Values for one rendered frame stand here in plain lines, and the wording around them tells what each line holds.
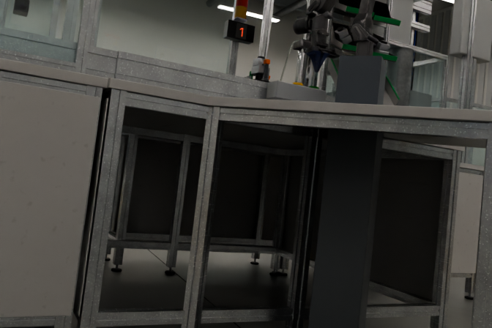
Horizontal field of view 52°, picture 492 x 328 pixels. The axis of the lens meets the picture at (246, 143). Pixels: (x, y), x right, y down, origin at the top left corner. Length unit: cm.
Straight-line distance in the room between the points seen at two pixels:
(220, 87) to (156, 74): 23
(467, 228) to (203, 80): 229
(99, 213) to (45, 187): 17
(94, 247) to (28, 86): 49
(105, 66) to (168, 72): 20
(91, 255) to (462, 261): 254
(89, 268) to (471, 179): 259
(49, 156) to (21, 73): 24
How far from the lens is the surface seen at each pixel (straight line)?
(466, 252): 355
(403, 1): 345
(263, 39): 328
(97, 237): 153
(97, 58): 162
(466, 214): 351
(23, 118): 150
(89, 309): 158
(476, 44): 371
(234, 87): 174
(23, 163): 150
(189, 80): 168
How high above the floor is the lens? 62
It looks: 4 degrees up
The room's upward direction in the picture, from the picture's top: 7 degrees clockwise
